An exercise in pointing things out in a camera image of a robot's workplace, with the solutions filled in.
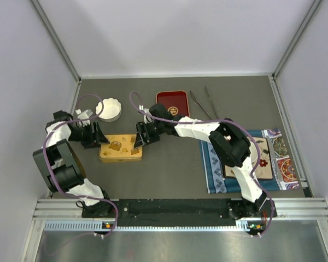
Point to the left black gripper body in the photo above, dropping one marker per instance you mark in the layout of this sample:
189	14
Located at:
83	135

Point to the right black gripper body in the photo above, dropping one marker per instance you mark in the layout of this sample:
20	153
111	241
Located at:
154	130

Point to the silver tin lid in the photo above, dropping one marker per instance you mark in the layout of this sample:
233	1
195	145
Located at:
120	146

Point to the white scalloped dish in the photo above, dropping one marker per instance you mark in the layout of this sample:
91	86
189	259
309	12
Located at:
109	110

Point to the metal tongs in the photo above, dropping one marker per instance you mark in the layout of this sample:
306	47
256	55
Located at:
211	113

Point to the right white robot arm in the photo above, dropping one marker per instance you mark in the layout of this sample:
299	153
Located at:
229	141

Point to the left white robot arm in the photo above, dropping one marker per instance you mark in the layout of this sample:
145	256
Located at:
62	170

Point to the gold cookie tin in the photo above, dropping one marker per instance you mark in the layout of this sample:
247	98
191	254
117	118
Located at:
118	160

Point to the red lacquer tray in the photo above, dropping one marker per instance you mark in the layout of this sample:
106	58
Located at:
176	102

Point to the white bowl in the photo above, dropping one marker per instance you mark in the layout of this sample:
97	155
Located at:
253	152

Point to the floral square plate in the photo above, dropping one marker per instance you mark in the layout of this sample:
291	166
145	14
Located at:
264	169

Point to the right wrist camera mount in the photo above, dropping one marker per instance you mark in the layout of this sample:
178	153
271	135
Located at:
146	114

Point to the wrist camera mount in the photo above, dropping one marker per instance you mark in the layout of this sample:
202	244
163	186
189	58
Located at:
146	114
84	117

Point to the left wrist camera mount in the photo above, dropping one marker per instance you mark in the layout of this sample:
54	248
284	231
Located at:
84	117

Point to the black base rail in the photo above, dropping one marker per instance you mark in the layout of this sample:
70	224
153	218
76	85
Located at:
176	212

